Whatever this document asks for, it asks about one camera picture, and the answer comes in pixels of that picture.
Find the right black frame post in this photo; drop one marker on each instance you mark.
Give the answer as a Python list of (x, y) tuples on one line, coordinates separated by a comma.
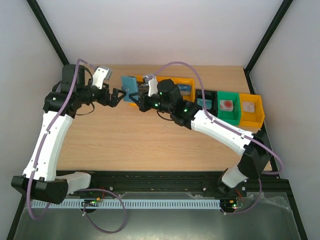
[(276, 20)]

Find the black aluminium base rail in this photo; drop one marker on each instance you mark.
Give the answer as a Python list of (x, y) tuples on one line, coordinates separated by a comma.
[(203, 182)]

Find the light blue cable duct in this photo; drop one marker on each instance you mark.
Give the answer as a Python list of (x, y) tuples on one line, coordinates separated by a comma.
[(153, 204)]

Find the teal leather card holder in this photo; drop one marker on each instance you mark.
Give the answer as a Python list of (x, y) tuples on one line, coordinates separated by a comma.
[(129, 86)]

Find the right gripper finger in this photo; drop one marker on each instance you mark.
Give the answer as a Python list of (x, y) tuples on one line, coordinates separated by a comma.
[(142, 87), (134, 99)]

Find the blue card stack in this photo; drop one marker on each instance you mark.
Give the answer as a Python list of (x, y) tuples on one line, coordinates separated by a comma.
[(185, 87)]

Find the far right orange bin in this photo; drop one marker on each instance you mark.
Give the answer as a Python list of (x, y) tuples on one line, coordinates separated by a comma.
[(255, 119)]

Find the black bin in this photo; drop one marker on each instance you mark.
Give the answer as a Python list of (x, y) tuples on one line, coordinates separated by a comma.
[(209, 94)]

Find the white pink card stack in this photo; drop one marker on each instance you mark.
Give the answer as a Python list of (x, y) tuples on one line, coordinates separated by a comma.
[(248, 106)]

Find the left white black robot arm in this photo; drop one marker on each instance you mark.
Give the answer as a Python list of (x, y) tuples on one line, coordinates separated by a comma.
[(39, 180)]

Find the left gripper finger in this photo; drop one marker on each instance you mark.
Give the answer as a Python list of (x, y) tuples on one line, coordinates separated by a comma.
[(118, 93), (114, 101)]

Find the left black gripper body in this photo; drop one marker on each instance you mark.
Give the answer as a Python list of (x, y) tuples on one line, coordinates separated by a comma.
[(104, 100)]

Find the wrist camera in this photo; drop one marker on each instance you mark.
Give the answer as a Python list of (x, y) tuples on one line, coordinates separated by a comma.
[(100, 75), (151, 81)]

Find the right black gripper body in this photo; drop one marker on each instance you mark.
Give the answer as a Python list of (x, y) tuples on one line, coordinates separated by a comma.
[(142, 99)]

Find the red white card stack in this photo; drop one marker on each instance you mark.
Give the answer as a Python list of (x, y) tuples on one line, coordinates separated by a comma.
[(226, 105)]

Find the black frame post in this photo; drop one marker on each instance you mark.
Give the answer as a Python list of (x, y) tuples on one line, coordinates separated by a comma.
[(276, 20), (42, 20)]

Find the orange bin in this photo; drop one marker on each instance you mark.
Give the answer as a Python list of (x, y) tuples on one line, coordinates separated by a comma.
[(139, 79), (255, 119), (186, 95)]

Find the teal card stack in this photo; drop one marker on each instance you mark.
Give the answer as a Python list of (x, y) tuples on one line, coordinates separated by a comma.
[(207, 103)]

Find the left black frame post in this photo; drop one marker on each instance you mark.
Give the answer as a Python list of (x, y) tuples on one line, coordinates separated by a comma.
[(42, 20)]

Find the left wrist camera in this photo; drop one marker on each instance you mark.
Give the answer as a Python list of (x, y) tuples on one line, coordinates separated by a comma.
[(100, 75)]

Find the green bin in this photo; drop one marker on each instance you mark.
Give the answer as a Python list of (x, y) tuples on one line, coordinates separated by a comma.
[(233, 117)]

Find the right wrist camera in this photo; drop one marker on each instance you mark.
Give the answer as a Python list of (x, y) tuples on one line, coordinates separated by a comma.
[(151, 81)]

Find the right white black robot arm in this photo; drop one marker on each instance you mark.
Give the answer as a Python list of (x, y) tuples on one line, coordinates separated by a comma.
[(165, 97)]

